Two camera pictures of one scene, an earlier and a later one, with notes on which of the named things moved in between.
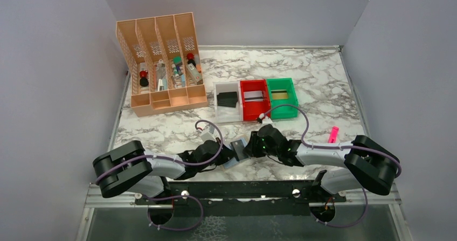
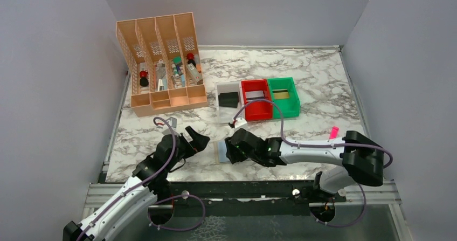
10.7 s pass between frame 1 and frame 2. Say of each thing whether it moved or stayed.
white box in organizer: stayed
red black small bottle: stayed
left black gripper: moved
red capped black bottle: stayed
